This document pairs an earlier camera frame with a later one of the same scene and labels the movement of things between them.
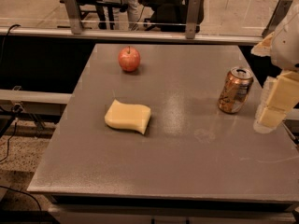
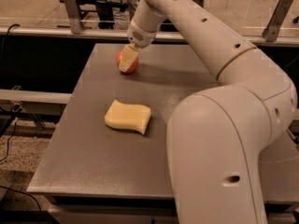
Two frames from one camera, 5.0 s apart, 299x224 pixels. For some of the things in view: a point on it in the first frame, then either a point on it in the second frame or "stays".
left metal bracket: [77, 27] stays
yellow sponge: [128, 116] stays
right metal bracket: [281, 8] stays
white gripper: [287, 49] to [140, 35]
